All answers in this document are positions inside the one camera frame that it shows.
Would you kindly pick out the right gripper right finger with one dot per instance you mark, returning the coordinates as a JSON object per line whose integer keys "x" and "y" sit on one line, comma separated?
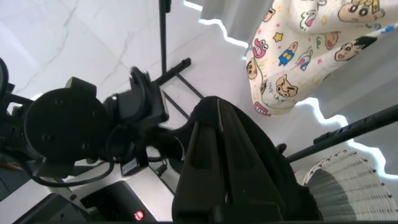
{"x": 248, "y": 186}

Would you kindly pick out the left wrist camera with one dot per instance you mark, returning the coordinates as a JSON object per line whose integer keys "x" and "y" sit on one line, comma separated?
{"x": 140, "y": 102}

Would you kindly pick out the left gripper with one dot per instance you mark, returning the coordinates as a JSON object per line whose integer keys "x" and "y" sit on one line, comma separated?
{"x": 127, "y": 146}

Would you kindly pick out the black clothes rack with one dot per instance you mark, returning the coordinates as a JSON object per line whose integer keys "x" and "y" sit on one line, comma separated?
{"x": 163, "y": 31}

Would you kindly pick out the cream printed garment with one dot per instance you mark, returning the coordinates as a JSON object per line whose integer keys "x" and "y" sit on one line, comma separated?
{"x": 295, "y": 71}

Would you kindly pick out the white laundry basket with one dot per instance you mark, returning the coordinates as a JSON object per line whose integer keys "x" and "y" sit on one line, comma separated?
{"x": 342, "y": 186}

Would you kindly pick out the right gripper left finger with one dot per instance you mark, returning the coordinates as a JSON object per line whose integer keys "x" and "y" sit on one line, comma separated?
{"x": 202, "y": 180}

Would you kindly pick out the white curtain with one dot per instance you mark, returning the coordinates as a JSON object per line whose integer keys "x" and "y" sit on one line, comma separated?
{"x": 236, "y": 18}

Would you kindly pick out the black garment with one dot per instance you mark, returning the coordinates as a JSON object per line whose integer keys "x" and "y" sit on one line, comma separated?
{"x": 298, "y": 199}

